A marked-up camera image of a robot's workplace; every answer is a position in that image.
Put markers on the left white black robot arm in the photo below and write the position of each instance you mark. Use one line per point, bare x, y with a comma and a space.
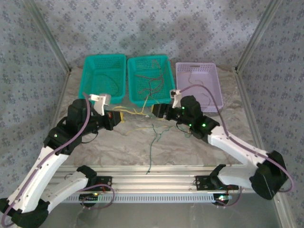
35, 180

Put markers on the lavender plastic basket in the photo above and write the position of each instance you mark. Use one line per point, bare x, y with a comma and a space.
202, 71

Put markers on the teal perforated plastic basket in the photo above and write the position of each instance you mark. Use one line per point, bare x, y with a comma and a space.
102, 64
142, 66

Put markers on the small black controller board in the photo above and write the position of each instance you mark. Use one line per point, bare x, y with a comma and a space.
89, 197
222, 197

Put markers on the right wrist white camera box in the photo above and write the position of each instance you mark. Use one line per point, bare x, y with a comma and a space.
176, 97

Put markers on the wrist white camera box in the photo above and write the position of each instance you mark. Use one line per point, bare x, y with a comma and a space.
176, 97
102, 101

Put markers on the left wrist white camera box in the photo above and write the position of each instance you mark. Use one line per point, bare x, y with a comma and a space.
102, 101

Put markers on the aluminium side rail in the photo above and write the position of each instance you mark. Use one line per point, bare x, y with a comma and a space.
251, 118
63, 95

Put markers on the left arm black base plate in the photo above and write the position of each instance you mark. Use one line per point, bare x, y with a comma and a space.
105, 183

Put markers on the aluminium front rail frame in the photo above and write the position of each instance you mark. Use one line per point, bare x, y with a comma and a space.
154, 180

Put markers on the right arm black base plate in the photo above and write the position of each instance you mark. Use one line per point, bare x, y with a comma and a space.
202, 183

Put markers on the aluminium frame post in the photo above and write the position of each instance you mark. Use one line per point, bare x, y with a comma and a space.
259, 35
47, 35

